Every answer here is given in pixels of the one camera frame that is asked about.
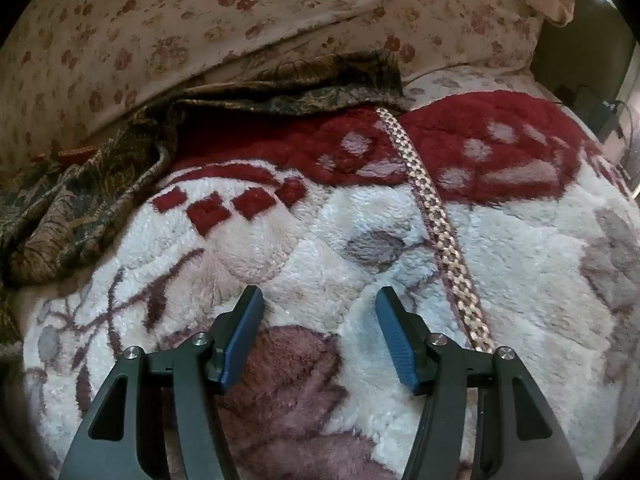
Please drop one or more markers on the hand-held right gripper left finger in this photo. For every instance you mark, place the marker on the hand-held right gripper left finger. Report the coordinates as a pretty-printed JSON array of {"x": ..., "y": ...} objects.
[{"x": 239, "y": 345}]

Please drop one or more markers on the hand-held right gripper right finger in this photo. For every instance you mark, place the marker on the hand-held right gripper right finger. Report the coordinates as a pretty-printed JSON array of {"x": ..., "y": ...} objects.
[{"x": 397, "y": 345}]

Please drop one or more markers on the dark patterned garment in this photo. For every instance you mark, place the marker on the dark patterned garment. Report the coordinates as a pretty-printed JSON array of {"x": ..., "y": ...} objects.
[{"x": 75, "y": 200}]

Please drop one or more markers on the red and white fleece blanket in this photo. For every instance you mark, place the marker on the red and white fleece blanket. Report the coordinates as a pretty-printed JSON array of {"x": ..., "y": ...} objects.
[{"x": 350, "y": 210}]

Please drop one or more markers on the black box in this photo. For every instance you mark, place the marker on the black box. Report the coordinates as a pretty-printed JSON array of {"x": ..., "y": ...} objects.
[{"x": 592, "y": 107}]

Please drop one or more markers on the beige spotted pillow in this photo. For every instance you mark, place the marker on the beige spotted pillow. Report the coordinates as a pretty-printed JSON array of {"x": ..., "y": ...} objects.
[{"x": 200, "y": 20}]

